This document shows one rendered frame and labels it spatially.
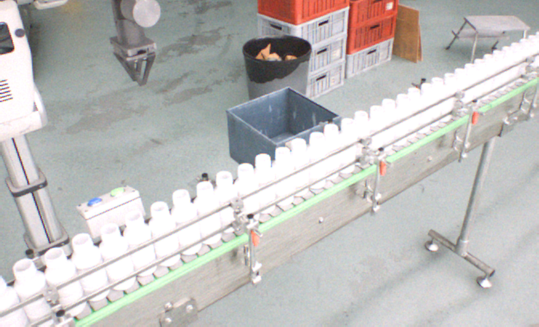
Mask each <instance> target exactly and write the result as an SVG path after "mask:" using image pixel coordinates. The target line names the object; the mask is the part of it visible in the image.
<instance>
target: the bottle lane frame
mask: <svg viewBox="0 0 539 327"><path fill-rule="evenodd" d="M537 80H538V77H537V78H535V79H533V80H532V81H529V82H528V83H526V84H524V85H522V86H520V87H518V88H517V89H513V90H512V91H510V92H508V93H506V95H502V97H500V98H499V99H496V100H494V101H491V103H489V104H485V106H483V107H480V108H479V109H477V110H479V111H483V112H484V113H485V116H483V115H478V119H476V124H475V125H473V124H472V126H471V129H470V132H469V136H468V142H469V148H468V149H467V152H466V154H467V153H469V152H470V151H472V150H473V149H475V148H477V147H479V146H480V145H481V144H482V143H485V142H486V141H488V140H490V139H491V138H493V137H495V136H496V135H499V134H500V133H501V128H502V125H503V122H504V121H505V117H506V116H507V115H511V114H512V113H513V112H515V111H518V117H517V122H516V124H517V123H519V122H520V121H522V120H524V118H526V117H525V115H526V114H527V113H526V112H523V111H522V110H521V109H520V108H521V103H522V102H524V100H523V97H524V94H525V92H526V91H527V92H528V93H527V95H526V100H527V101H530V102H531V101H532V98H533V94H534V90H535V87H536V85H537ZM467 120H468V114H466V115H465V116H464V117H460V119H458V120H456V121H455V120H454V123H452V124H450V125H447V126H446V127H443V128H440V129H439V130H438V131H436V132H433V133H432V134H430V135H426V137H424V138H423V139H419V141H416V142H414V143H411V146H409V147H406V148H403V150H401V151H398V152H397V151H396V152H395V154H394V155H390V156H388V155H387V158H386V160H387V161H389V162H390V163H392V164H394V165H393V167H391V168H390V167H389V166H387V165H386V169H385V174H384V176H380V182H379V194H380V195H381V197H382V198H381V200H380V201H379V205H381V204H383V203H385V202H387V201H388V200H390V199H391V198H393V197H396V196H397V195H399V194H400V193H402V192H404V190H406V189H408V188H409V187H411V186H412V185H414V184H417V183H418V182H420V181H422V180H424V179H426V178H427V177H429V176H430V175H432V174H434V173H435V172H437V171H439V170H440V169H441V168H442V167H444V166H447V165H448V164H450V163H452V162H453V161H455V160H457V159H458V157H457V156H458V155H459V152H457V151H455V150H454V148H452V146H453V141H454V140H455V139H456V137H455V133H456V130H457V129H460V132H459V135H458V138H459V139H461V140H463V138H464V132H465V128H466V125H467ZM361 170H362V169H361ZM375 170H376V164H373V165H372V164H371V167H370V168H367V169H365V170H362V171H361V172H359V173H357V174H356V175H354V174H352V173H351V174H352V175H353V176H352V177H350V178H348V179H343V178H342V177H341V178H342V179H343V181H342V182H340V183H338V184H334V183H333V184H334V186H332V187H330V189H328V190H325V189H324V188H322V189H323V190H324V191H323V192H321V193H319V194H317V195H315V194H314V193H313V194H314V197H312V198H310V199H308V200H304V199H303V202H302V203H300V204H298V205H294V204H293V207H292V208H290V210H289V211H287V212H283V211H282V210H281V209H280V210H281V211H282V214H280V215H278V216H275V217H272V216H270V217H271V220H268V221H266V222H265V223H261V222H259V221H258V223H259V225H258V230H259V231H260V232H261V233H262V234H264V235H265V236H264V238H262V239H260V238H259V237H258V244H257V246H255V253H256V262H257V263H260V265H261V269H260V270H259V273H260V275H264V274H265V273H267V272H269V271H270V270H272V269H274V268H276V267H278V266H279V265H280V264H282V263H285V262H287V261H288V260H290V259H291V258H293V256H295V255H297V254H299V253H300V252H302V251H303V250H305V249H308V248H309V247H311V246H313V245H314V244H317V243H318V242H319V241H321V240H323V239H325V238H326V237H328V236H330V235H332V233H334V232H336V231H338V230H339V229H340V228H343V227H344V226H346V225H348V224H350V223H352V222H353V221H355V220H357V219H358V218H360V217H361V216H364V215H365V214H367V213H368V212H369V207H370V206H371V204H369V203H368V202H367V201H366V198H365V199H364V192H365V191H366V190H367V187H365V184H366V179H367V178H370V177H371V185H369V187H371V190H372V191H373V190H374V182H375ZM234 236H235V238H234V239H233V240H231V241H229V242H227V243H226V242H224V241H222V242H223V245H222V246H220V247H217V248H215V249H212V248H210V247H209V249H210V251H209V252H207V253H206V254H204V255H202V256H200V255H198V254H197V253H196V255H197V258H196V259H194V260H191V261H189V263H187V264H186V262H184V261H183V260H182V262H183V266H181V267H180V268H178V269H176V270H174V271H172V270H171V269H170V268H168V270H169V273H167V274H166V275H164V276H162V277H160V278H157V277H156V276H154V279H155V280H154V281H153V282H151V283H149V284H147V285H145V286H143V285H142V284H141V283H138V285H140V288H139V289H137V290H135V291H133V292H131V293H129V294H127V293H126V292H125V291H123V292H124V296H123V297H121V298H120V299H118V300H116V301H114V302H111V301H110V300H109V299H107V301H108V305H106V306H104V307H103V308H100V309H98V310H94V309H93V308H92V307H91V313H90V315H89V314H88V316H86V317H85V318H83V319H81V320H78V319H77V317H76V316H74V319H75V327H161V324H160V321H159V319H160V318H161V317H162V315H163V314H164V312H166V311H168V310H170V309H172V307H174V306H176V305H178V304H180V303H181V302H183V301H185V300H187V299H193V300H195V301H196V305H197V313H199V312H200V311H202V310H204V309H206V308H208V307H209V306H210V305H212V304H215V303H217V302H218V301H220V300H221V299H223V298H225V297H227V296H228V295H230V294H231V293H234V292H235V291H237V290H238V289H241V288H243V287H244V286H245V285H247V284H248V283H249V282H250V281H249V277H250V271H249V268H248V266H246V265H245V258H246V257H247V256H248V255H247V253H246V254H245V245H247V244H248V243H249V236H247V235H246V234H243V235H240V236H237V235H236V234H234Z"/></svg>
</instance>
